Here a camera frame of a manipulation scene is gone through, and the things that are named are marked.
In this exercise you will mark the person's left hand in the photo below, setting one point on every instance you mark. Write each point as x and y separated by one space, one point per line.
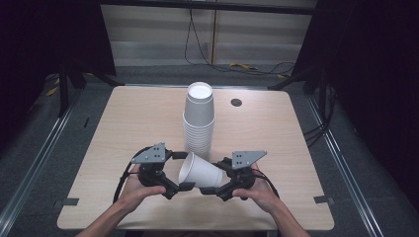
138 194

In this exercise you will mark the dark curtain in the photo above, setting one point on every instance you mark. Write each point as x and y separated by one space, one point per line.
39 42
372 65

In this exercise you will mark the person's right hand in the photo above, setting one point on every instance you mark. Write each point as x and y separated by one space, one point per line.
260 192

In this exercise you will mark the stack of white paper cups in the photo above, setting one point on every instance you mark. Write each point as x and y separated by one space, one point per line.
198 131

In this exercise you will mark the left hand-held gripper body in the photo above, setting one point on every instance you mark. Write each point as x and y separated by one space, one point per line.
152 164

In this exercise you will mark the grey tape strip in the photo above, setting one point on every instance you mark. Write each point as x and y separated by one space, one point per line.
69 201
323 199

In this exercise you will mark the metal floor rail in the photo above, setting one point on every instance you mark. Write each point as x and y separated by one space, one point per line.
33 161
346 171

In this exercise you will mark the yellow tape scrap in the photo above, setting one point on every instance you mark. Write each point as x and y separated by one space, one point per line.
244 66
52 91

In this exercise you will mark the single white cup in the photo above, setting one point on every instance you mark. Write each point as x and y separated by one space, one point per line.
201 173

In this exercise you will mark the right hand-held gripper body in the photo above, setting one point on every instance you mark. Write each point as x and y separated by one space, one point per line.
243 171

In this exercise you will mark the black metal stand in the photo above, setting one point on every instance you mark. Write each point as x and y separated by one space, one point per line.
321 92
63 95

